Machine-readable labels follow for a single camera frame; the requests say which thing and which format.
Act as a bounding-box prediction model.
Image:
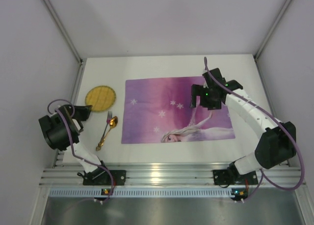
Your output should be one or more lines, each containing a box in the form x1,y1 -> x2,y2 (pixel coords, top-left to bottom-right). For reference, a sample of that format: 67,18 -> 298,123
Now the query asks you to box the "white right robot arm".
190,68 -> 296,184

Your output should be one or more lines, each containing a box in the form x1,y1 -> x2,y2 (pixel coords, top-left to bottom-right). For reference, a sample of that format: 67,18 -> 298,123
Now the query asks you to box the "purple princess placemat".
121,76 -> 235,144

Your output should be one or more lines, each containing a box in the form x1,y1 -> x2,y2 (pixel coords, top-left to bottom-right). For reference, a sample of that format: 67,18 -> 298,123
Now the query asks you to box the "gold spoon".
96,116 -> 118,151

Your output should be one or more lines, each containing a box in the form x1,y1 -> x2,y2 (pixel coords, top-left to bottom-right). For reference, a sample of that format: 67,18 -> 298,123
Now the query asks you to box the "yellow woven round plate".
85,85 -> 116,112

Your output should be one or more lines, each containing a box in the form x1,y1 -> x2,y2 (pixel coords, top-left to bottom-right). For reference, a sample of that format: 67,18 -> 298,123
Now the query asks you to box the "white slotted cable duct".
49,187 -> 247,198

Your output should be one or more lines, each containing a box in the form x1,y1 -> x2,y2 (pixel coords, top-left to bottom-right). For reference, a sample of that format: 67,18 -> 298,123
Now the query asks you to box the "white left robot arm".
39,105 -> 114,186

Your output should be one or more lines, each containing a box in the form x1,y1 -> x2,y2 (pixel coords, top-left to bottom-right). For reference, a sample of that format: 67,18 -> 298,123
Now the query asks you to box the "right aluminium frame post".
252,0 -> 301,61

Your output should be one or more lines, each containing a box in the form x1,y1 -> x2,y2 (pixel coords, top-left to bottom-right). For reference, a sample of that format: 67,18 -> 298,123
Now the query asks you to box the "aluminium frame post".
36,0 -> 85,71
252,0 -> 301,61

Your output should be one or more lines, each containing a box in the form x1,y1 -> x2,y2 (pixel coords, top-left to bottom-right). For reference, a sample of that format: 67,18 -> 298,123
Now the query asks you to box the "iridescent purple fork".
98,111 -> 112,147

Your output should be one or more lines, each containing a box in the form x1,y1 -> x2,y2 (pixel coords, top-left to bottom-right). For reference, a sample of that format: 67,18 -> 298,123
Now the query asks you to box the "left aluminium frame post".
36,0 -> 85,71

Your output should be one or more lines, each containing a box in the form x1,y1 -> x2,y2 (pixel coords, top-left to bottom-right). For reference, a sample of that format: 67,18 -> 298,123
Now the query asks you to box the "aluminium mounting rail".
39,163 -> 301,187

